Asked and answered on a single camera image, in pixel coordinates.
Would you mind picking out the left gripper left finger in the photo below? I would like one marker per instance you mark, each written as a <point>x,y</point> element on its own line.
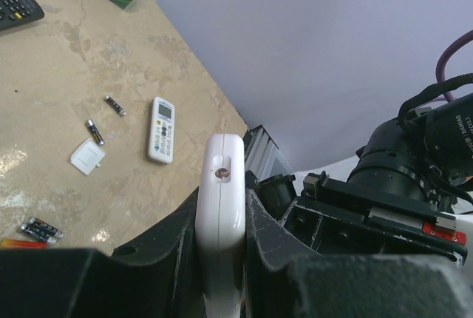
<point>152,275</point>

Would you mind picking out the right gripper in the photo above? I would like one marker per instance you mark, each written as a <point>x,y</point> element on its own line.
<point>334,217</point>

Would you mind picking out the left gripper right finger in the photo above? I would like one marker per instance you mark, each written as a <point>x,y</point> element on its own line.
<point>284,278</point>

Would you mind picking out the white red remote control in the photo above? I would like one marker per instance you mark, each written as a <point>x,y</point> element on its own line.
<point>220,224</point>

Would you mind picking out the white battery cover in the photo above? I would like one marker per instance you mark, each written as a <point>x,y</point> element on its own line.
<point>87,157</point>

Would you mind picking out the orange battery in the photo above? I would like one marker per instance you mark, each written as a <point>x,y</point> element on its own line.
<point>22,244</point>

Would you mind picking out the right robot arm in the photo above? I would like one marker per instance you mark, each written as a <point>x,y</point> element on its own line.
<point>423,154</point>

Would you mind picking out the white grey remote control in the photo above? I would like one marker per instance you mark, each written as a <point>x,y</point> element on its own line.
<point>161,131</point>

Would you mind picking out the black TV remote control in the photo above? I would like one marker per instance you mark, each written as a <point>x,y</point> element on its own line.
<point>16,13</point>

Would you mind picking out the left black purple battery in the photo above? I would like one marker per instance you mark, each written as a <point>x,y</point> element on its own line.
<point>38,233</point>

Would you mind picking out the black purple battery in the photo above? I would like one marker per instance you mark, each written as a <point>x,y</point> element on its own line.
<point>47,228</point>
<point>38,233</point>

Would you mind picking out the right black purple battery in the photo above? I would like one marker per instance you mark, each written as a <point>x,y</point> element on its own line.
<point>47,228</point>

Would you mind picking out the left black grey battery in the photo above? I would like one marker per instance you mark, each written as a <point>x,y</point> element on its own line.
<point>94,132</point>

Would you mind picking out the black grey battery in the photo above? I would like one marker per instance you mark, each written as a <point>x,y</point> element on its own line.
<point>115,105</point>
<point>94,132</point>

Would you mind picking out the right black grey battery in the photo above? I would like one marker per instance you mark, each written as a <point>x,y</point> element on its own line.
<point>115,105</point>

